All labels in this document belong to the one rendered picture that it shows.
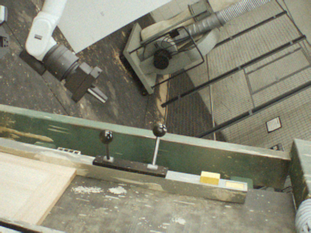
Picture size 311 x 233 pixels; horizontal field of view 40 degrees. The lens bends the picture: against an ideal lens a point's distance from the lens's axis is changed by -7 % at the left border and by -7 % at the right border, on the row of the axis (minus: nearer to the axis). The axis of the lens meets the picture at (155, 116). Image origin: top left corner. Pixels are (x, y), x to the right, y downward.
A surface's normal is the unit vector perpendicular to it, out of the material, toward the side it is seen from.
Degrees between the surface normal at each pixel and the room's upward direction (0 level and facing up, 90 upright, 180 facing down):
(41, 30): 77
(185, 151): 90
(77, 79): 90
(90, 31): 90
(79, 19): 90
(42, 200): 54
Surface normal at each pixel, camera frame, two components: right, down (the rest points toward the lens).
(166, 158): -0.16, 0.32
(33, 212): 0.11, -0.94
